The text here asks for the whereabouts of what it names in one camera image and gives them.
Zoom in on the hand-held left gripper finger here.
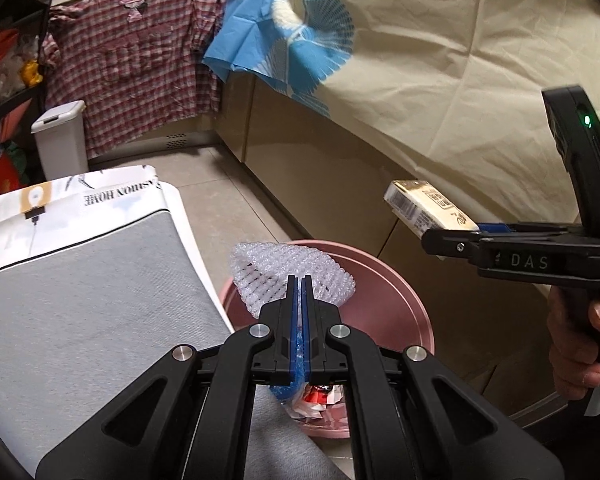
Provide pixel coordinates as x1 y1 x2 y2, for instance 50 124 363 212
301 275 566 480
35 274 301 480

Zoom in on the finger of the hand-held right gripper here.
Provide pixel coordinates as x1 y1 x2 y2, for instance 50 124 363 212
421 228 483 261
476 221 581 236

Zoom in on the blue plastic bag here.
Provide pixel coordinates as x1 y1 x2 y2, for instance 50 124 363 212
270 382 301 408

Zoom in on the red white carton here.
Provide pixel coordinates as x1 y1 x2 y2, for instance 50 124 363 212
295 380 348 418

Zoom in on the beige cardboard box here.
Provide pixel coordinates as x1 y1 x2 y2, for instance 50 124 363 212
384 178 481 261

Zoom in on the pink plastic basin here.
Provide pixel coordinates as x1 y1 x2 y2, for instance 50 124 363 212
221 240 436 441

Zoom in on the clear bubble wrap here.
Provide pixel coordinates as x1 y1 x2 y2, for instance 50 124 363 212
230 241 356 318

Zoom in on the person's right hand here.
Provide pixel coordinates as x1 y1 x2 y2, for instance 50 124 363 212
547 285 600 401

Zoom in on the beige kitchen cabinet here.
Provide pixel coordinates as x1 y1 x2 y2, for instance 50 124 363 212
215 75 581 421

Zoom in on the cream and blue printed sheet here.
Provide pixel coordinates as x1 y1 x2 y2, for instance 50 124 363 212
201 0 600 231

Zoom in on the white printed tablecloth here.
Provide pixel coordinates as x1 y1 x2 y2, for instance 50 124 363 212
0 164 236 466

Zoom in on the white lidded bin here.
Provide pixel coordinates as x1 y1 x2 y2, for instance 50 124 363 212
31 100 90 181

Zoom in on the red plaid shirt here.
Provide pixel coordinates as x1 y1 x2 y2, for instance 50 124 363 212
42 0 228 158

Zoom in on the black shelf rack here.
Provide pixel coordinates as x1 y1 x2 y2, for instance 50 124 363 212
0 0 56 201

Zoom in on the red plastic bag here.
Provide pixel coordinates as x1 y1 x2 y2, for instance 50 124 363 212
0 27 21 68

